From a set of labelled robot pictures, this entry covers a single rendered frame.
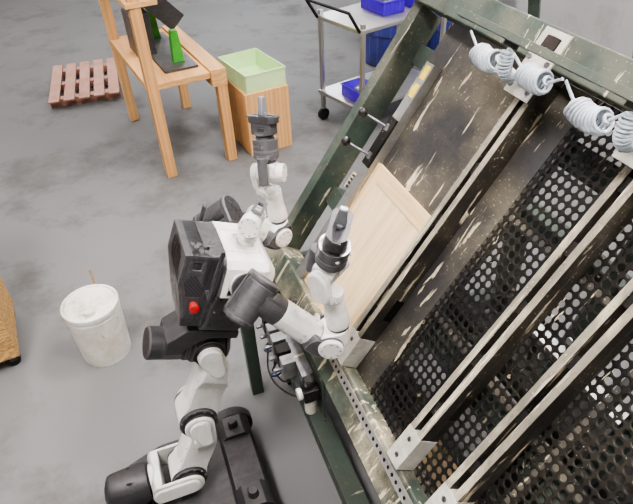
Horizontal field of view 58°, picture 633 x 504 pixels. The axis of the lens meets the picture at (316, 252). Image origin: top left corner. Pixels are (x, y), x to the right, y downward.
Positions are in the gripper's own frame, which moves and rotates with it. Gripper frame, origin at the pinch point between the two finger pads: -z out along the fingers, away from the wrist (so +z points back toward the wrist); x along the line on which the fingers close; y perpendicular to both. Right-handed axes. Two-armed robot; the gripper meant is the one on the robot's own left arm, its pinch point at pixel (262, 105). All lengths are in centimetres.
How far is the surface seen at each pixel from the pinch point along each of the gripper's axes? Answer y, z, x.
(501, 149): -13, 10, 78
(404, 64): -57, -8, 22
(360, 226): -21, 46, 25
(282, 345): 5, 90, 4
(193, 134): -208, 69, -284
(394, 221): -17, 40, 41
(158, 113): -134, 36, -234
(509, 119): -17, 3, 79
